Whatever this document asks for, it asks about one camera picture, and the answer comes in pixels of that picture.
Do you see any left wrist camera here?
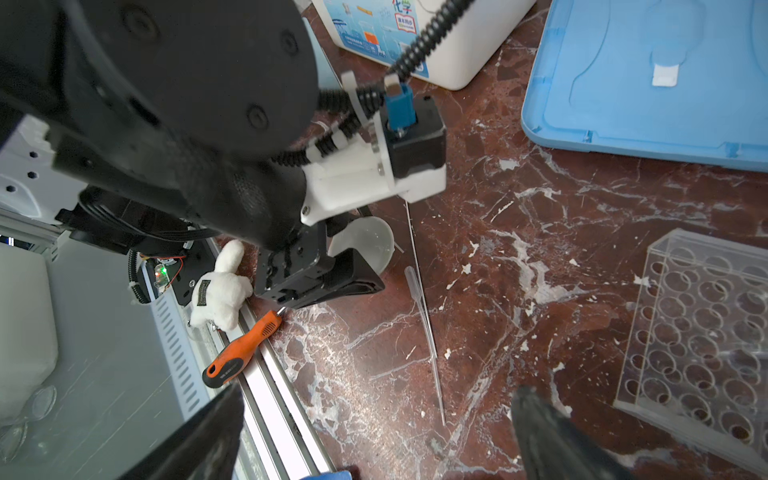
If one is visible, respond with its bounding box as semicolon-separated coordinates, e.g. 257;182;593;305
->
301;79;447;226

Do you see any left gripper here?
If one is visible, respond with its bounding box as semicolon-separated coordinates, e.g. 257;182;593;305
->
254;218;385;309

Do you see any white plastic bin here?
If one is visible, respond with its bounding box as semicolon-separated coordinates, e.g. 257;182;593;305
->
313;0;534;91

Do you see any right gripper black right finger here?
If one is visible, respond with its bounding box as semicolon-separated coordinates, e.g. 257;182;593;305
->
511;386;634;480

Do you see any green circuit board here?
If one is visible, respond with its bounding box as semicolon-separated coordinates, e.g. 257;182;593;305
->
139;254;184;294

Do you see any orange handled screwdriver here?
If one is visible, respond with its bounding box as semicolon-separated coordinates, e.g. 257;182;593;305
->
202;307;287;389

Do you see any clear plastic pipette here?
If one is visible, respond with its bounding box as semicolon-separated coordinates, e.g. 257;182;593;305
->
404;266;446;426

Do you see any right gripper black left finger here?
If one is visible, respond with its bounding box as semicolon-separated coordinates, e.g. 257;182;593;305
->
121;385;244;480

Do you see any blue plastic bin lid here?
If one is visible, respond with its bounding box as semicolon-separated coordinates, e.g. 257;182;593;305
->
521;1;767;172

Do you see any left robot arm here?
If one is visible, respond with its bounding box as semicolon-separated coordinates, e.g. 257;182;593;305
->
1;1;384;309

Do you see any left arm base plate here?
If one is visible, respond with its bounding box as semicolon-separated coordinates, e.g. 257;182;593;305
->
172;238;219;307

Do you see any clear acrylic test tube rack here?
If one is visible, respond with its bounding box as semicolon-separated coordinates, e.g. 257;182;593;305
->
613;229;767;477

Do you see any small white bowl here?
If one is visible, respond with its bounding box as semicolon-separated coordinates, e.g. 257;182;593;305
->
328;216;395;274

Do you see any aluminium frame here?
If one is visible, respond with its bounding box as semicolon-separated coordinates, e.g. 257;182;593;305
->
0;203;337;480

